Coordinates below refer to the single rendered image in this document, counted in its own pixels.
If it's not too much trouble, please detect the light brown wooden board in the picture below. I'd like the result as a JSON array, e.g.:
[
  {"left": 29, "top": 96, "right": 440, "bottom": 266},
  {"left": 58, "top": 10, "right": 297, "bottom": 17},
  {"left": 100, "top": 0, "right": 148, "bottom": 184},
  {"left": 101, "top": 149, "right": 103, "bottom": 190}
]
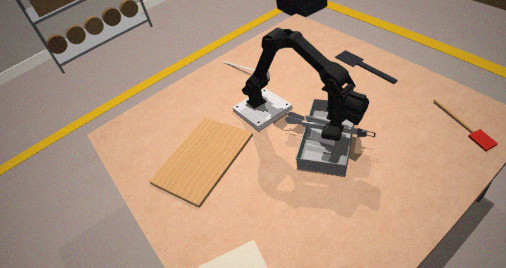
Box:
[{"left": 149, "top": 118, "right": 253, "bottom": 208}]

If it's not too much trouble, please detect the red spatula with tan handle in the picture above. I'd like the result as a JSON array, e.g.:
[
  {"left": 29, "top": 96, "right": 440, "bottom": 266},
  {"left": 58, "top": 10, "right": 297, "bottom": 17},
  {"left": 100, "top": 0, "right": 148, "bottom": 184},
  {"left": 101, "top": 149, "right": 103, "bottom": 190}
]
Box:
[{"left": 433, "top": 99, "right": 498, "bottom": 151}]

